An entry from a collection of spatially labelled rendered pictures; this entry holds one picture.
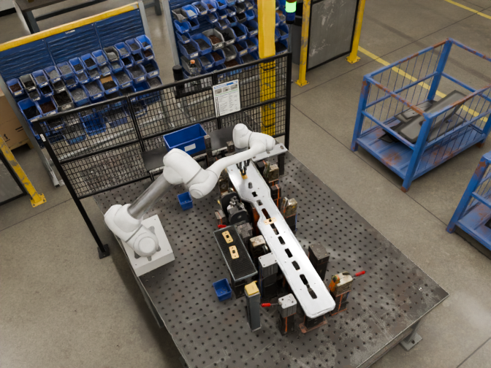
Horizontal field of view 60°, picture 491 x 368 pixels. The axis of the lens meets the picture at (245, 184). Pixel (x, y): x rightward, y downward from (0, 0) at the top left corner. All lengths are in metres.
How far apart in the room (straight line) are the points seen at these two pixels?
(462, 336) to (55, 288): 3.36
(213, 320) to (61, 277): 1.81
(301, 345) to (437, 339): 1.33
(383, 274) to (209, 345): 1.23
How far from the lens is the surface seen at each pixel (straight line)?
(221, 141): 3.35
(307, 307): 2.50
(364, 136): 4.78
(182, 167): 2.35
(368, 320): 2.85
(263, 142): 2.73
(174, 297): 2.92
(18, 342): 4.02
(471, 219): 4.27
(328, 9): 5.58
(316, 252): 2.65
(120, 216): 2.69
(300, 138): 4.92
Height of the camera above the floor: 3.23
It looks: 47 degrees down
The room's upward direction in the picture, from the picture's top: 4 degrees counter-clockwise
